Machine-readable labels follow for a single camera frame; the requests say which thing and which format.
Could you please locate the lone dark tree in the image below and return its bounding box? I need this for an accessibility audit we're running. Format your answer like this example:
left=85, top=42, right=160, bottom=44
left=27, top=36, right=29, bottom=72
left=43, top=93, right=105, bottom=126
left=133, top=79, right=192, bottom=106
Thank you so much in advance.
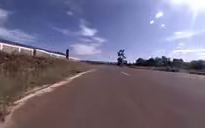
left=116, top=48, right=128, bottom=67

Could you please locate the person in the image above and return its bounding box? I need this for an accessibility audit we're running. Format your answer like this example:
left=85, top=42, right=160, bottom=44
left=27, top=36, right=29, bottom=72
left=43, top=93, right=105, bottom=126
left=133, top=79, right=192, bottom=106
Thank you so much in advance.
left=65, top=48, right=71, bottom=60

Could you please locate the reddish asphalt road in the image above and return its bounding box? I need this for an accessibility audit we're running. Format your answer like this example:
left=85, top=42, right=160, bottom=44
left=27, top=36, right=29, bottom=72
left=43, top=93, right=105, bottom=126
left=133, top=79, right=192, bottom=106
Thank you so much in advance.
left=0, top=63, right=205, bottom=128

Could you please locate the white road edge line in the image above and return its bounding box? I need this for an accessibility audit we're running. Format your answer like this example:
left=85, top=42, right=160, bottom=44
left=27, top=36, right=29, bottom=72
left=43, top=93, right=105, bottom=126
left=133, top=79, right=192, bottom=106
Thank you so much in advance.
left=0, top=68, right=98, bottom=128

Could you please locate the row of trees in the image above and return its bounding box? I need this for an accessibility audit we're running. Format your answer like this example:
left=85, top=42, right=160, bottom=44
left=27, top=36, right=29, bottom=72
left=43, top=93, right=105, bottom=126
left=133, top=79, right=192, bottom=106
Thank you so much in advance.
left=128, top=55, right=205, bottom=71

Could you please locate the grass verge with bushes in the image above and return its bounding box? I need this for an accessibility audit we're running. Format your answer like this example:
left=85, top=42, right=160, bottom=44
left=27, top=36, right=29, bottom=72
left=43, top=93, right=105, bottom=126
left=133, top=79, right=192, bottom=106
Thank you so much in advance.
left=128, top=64, right=205, bottom=77

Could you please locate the dry grass verge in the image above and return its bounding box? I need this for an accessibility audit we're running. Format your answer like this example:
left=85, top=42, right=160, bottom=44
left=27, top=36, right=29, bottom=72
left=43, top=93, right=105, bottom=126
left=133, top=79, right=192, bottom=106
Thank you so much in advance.
left=0, top=49, right=94, bottom=126

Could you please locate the pale wall with pillars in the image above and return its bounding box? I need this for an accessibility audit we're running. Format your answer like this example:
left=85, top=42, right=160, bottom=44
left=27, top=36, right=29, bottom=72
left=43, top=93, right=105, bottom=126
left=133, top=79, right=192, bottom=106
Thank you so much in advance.
left=0, top=39, right=81, bottom=62

